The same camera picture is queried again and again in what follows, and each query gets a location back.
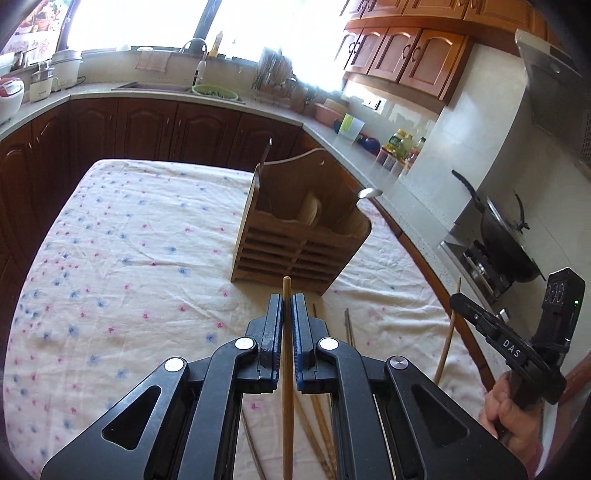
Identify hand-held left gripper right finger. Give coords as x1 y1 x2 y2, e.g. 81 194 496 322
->
290 294 529 480

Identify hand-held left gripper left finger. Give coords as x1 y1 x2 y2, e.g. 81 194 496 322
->
41 294 283 480

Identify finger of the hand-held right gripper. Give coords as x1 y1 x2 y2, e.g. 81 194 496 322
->
450 293 499 344

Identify wooden utensil holder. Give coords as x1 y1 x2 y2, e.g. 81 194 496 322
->
230 148 373 296

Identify metal spoon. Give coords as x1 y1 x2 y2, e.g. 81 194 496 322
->
355 187 385 213

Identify person's right forearm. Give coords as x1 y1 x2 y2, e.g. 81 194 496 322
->
526 443 555 480

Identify dish rack with utensils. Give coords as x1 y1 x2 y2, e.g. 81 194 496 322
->
252 46 301 109

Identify person's right hand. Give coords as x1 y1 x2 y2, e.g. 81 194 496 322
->
478 373 544 462

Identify gas stove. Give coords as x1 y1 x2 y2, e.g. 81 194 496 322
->
441 240 518 305

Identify black wok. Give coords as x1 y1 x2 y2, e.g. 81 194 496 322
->
451 170 548 283

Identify glass wok lid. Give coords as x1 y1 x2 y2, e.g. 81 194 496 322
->
480 190 532 264

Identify light wooden rice paddle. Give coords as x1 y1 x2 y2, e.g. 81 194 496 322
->
298 191 324 226

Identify floral white tablecloth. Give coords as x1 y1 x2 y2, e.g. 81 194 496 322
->
2 159 490 480

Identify spice jars set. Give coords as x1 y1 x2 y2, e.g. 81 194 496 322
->
376 148 407 178

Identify grey kitchen countertop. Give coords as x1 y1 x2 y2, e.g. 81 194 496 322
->
0 83 462 259

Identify green white pitcher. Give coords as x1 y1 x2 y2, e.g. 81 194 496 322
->
333 114 366 143

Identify pink lidded container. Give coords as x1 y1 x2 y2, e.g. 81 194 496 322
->
314 98 346 130

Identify steel range hood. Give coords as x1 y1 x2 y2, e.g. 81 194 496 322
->
515 28 591 167

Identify knife block with scissors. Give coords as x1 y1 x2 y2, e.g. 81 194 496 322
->
295 83 319 115

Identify dark wooden lower cabinets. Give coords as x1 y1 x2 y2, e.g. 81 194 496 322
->
0 97 315 324

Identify green plastic basin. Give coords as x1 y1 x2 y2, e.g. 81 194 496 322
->
191 84 240 102

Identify wooden upper cabinets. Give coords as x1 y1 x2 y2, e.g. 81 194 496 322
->
339 0 548 103

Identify chrome faucet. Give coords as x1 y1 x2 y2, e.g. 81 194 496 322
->
179 38 209 86

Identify kitchen sink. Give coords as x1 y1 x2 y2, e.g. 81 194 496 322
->
111 80 192 93

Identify pink hanging towel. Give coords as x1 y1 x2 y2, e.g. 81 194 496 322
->
135 50 168 72

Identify large white cooker pot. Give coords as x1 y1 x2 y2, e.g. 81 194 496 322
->
50 48 84 90

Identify kitchen window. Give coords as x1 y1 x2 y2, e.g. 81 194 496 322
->
69 0 361 93

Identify small white kitchen appliance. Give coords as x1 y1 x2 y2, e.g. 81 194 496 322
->
28 62 58 103

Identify white pink rice cooker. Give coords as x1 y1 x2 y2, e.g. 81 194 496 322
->
0 78 25 125

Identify flat metal utensil handle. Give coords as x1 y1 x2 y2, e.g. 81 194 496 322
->
259 137 274 185

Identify wall poster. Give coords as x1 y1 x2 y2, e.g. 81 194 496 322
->
2 0 77 56

